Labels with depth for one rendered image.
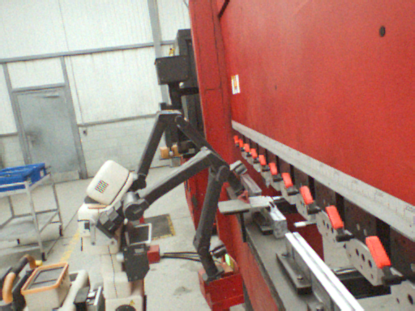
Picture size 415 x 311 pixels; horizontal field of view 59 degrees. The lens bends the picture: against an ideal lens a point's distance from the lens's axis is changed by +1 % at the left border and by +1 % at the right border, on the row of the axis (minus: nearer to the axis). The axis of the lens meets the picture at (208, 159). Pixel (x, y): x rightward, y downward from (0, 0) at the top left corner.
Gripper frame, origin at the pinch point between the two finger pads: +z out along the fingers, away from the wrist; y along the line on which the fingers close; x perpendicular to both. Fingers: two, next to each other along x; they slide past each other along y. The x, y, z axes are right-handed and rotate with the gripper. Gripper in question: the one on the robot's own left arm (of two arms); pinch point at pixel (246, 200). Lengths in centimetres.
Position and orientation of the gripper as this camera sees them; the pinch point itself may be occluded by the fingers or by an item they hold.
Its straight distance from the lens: 206.2
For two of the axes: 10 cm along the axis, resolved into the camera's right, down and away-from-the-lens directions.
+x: -8.2, 5.7, 0.3
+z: 5.7, 8.0, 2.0
